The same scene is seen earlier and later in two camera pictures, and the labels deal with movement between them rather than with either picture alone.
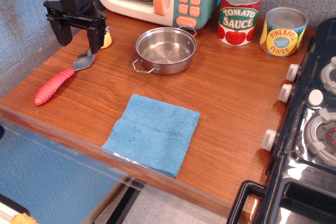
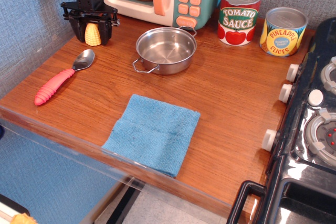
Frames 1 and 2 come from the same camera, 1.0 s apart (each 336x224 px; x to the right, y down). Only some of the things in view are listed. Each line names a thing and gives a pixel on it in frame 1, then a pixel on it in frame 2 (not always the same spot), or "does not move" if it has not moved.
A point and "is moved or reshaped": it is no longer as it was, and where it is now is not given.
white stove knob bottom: x=269 y=139 does not move
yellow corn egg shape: x=107 y=41 is moved or reshaped
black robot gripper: x=77 y=6 to x=88 y=4
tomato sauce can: x=238 y=14 does not move
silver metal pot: x=169 y=50 does not move
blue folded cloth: x=154 y=133 does not move
